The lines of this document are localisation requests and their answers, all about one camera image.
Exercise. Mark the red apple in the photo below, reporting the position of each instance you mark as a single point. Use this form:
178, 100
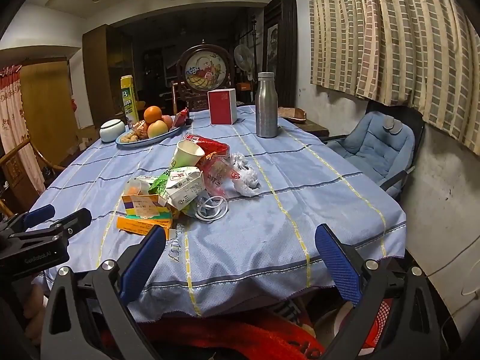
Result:
167, 120

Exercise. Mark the standing fan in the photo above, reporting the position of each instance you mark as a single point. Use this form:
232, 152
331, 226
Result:
243, 58

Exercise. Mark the pile of walnuts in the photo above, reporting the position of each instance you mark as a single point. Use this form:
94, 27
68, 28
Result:
135, 131

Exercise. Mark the white milk carton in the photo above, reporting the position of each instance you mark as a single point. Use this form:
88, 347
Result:
183, 189

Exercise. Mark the light wooden wardrobe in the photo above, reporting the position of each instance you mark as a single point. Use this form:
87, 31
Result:
45, 97

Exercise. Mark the round embroidered table screen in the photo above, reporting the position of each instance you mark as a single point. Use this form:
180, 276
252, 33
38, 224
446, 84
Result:
204, 69

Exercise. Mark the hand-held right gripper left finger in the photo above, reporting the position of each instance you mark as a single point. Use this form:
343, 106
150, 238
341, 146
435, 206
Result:
144, 262

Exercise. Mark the small clear plastic cup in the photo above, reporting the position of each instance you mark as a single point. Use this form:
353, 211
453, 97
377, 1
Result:
135, 187

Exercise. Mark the orange medicine box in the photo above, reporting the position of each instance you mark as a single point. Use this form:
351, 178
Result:
140, 226

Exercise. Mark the checked beige curtain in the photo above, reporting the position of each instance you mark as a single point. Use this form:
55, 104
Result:
393, 37

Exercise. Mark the red box white sides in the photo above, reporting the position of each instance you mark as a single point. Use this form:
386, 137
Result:
221, 107

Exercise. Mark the blue cushioned chair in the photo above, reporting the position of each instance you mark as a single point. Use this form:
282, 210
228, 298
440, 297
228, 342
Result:
416, 118

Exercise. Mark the yellow green medicine box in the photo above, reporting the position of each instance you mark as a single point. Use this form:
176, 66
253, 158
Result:
144, 204

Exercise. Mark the white green paper cup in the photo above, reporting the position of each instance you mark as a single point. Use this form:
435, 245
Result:
187, 153

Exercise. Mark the wooden chair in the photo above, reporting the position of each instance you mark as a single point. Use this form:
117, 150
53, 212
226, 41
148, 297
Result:
17, 172

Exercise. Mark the yellow apple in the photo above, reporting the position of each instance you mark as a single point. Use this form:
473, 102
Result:
157, 129

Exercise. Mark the yellow green can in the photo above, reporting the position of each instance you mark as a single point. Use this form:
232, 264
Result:
127, 101

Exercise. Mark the small red snack packet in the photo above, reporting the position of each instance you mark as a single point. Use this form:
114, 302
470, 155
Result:
181, 117

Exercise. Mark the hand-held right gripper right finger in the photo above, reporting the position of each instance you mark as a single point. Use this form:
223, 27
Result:
337, 266

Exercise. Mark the blue checked tablecloth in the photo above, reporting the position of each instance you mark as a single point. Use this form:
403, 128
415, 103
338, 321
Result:
262, 213

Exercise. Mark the blue oval fruit plate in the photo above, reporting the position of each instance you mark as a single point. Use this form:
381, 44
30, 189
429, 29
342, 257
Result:
122, 140

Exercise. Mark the person's left hand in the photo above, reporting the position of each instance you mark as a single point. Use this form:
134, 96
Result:
33, 303

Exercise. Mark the red patterned curtain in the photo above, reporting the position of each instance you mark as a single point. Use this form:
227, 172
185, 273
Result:
15, 127

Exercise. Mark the brown flat board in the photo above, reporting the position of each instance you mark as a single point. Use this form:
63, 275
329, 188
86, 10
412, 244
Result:
292, 114

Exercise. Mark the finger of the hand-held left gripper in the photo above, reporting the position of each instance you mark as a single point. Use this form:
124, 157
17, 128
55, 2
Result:
39, 213
75, 219

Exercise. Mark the green packet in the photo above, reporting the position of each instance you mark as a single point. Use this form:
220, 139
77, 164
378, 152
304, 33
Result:
159, 183

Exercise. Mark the wooden side table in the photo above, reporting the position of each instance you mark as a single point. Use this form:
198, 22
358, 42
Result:
315, 127

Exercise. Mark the framed portrait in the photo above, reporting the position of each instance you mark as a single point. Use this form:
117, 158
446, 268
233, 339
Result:
273, 45

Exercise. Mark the blue chair cushion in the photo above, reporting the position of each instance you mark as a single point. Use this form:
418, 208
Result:
367, 142

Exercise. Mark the dark wooden cabinet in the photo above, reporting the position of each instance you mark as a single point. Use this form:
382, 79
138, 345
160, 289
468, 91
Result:
97, 75

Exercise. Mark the clear wrapper red print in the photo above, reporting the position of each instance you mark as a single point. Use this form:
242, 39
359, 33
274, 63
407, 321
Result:
217, 176

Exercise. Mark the orange stool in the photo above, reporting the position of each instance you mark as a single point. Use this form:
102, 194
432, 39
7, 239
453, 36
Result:
243, 86

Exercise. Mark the white plastic bag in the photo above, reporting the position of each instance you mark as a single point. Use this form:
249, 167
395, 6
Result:
245, 180

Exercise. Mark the steel bottle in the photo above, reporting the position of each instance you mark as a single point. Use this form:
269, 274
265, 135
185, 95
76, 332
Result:
266, 108

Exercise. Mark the orange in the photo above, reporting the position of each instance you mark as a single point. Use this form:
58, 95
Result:
152, 114

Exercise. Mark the white ceramic jar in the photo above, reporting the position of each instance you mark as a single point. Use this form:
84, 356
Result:
111, 131

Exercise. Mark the red plastic basket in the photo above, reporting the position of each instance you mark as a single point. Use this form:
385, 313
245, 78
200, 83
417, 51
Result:
378, 318

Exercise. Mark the red printed blanket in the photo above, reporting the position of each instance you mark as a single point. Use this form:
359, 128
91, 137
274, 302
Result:
225, 337

